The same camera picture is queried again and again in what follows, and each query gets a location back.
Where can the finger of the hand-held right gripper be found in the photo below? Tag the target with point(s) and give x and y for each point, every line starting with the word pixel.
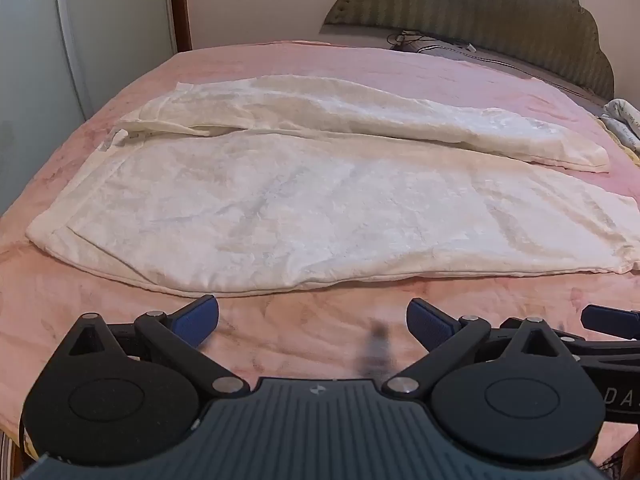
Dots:
pixel 607 317

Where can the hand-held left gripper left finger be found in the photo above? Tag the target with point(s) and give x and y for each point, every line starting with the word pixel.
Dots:
pixel 192 321

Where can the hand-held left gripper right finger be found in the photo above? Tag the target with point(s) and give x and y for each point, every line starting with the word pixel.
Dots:
pixel 431 322

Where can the pink blanket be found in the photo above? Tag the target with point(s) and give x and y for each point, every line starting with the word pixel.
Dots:
pixel 310 320

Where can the patterned pillow at edge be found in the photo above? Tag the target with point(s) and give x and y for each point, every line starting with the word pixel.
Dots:
pixel 625 127

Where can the frosted glass wardrobe door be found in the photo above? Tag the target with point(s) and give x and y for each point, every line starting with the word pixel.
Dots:
pixel 125 15
pixel 27 60

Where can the olive padded headboard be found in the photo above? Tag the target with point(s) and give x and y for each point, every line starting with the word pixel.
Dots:
pixel 475 5

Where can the brown wooden wardrobe frame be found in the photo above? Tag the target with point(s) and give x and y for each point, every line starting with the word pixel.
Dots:
pixel 180 5

